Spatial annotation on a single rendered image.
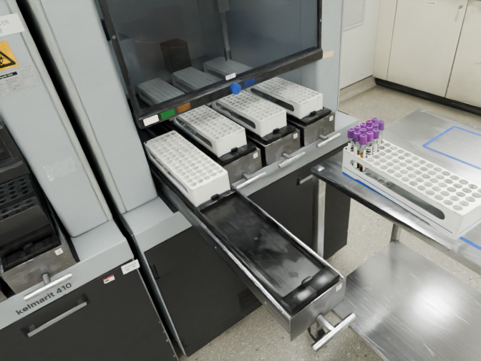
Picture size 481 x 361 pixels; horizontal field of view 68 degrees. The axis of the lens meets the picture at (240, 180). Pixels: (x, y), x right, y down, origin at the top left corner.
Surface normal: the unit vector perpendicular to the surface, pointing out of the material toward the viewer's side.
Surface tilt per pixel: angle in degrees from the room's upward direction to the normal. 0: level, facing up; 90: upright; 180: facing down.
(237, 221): 0
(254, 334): 0
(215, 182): 90
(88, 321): 90
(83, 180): 90
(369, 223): 0
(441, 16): 90
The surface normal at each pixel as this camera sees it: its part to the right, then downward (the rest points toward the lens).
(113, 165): 0.57, 0.44
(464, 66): -0.81, 0.42
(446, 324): -0.11, -0.79
